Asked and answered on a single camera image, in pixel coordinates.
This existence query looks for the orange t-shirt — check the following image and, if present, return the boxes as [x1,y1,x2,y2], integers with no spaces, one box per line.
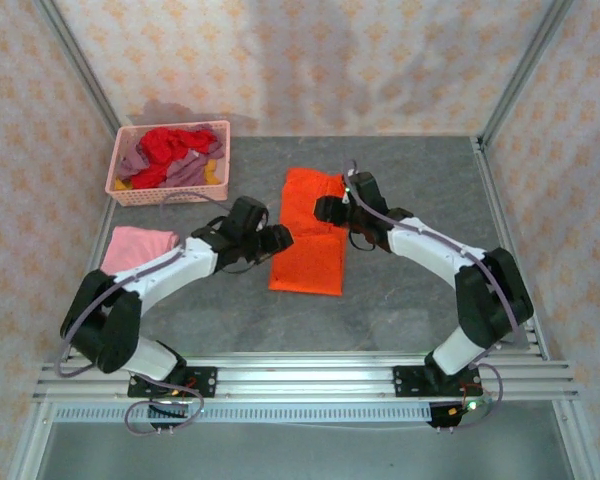
[267,167,352,298]

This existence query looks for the pink plastic basket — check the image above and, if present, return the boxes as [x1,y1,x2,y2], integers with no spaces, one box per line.
[103,120,232,207]

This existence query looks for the red and purple clothes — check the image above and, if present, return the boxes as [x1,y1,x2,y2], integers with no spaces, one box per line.
[116,124,227,191]

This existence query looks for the pink folded t-shirt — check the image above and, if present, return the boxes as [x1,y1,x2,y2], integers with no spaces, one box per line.
[101,225,182,277]

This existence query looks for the red t-shirt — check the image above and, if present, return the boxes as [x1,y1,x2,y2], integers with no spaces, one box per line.
[129,126,219,191]

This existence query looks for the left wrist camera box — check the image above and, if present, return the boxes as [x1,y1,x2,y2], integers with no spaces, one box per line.
[228,196,271,233]

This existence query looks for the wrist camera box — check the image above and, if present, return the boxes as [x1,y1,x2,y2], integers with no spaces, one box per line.
[228,196,271,233]
[343,171,389,213]

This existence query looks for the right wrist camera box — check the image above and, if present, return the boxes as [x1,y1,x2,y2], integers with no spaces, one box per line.
[343,171,389,213]

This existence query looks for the aluminium table edge rail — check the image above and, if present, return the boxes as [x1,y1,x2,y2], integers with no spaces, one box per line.
[471,135,552,360]

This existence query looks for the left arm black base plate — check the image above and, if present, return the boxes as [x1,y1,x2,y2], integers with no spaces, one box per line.
[126,366,218,400]

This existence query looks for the aluminium mounting rail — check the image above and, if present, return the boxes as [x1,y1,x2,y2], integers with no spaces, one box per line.
[32,351,580,404]

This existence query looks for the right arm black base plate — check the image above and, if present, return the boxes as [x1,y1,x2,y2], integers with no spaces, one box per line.
[392,363,482,400]

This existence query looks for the white slotted cable duct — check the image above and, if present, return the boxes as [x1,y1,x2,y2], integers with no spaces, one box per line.
[54,403,434,424]

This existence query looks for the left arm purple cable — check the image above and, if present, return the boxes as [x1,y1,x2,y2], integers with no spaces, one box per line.
[54,192,233,438]

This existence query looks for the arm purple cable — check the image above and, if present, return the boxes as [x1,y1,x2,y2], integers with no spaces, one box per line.
[341,158,522,433]
[54,192,233,438]

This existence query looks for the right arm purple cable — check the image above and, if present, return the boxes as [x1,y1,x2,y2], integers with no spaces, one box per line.
[341,158,522,433]

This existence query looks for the aluminium frame post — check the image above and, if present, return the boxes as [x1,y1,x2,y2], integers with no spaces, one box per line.
[33,0,125,137]
[479,0,577,147]

